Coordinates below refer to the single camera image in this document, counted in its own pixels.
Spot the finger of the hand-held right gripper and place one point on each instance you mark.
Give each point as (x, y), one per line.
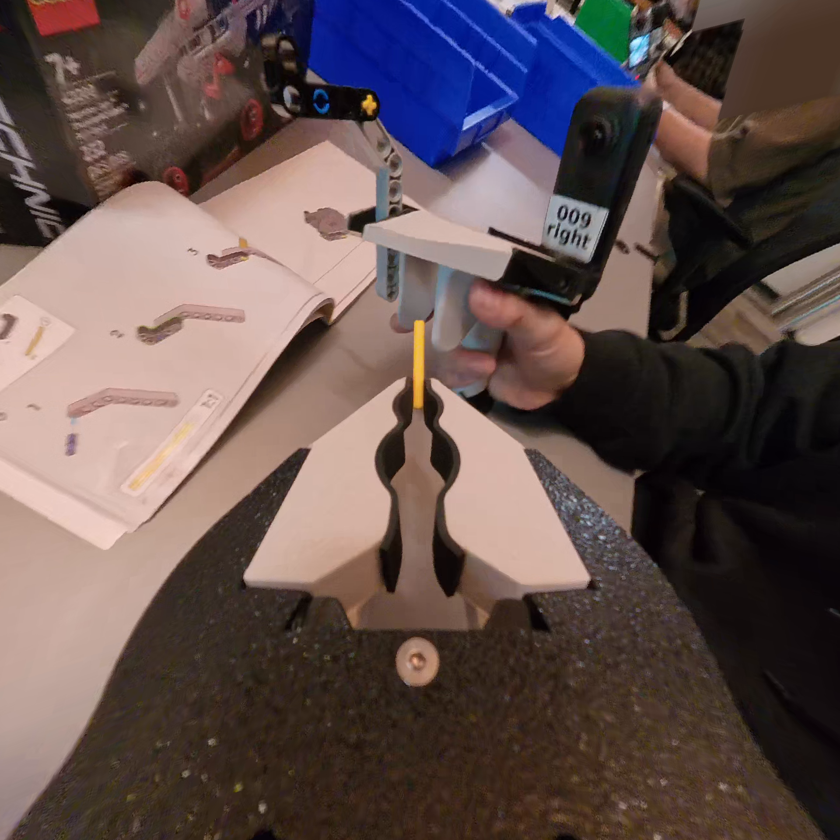
(446, 246)

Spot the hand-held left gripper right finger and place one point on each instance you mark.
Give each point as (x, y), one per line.
(512, 518)

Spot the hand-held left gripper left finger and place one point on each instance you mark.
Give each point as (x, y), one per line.
(321, 518)

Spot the yellow toy axle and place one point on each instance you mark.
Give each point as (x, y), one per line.
(371, 103)
(418, 367)

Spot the black angled toy beam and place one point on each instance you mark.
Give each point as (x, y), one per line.
(328, 102)

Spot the person's right forearm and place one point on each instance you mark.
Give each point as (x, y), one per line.
(709, 407)

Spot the grey desk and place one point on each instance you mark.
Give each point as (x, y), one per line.
(65, 590)

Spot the person's right hand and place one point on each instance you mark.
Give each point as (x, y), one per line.
(538, 354)

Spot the blue plastic bin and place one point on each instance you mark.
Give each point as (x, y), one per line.
(577, 72)
(420, 65)

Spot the black device with screen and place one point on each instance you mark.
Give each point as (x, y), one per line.
(640, 51)

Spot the green bin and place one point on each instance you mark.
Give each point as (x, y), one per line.
(604, 29)

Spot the black flat panel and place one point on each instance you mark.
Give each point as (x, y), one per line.
(709, 56)

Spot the black swivel chair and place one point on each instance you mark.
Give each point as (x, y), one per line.
(709, 249)

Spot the open instruction booklet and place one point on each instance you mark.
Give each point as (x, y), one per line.
(164, 361)

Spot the person's black jacket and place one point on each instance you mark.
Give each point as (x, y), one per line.
(754, 623)

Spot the black toy set box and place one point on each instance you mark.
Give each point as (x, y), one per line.
(98, 118)

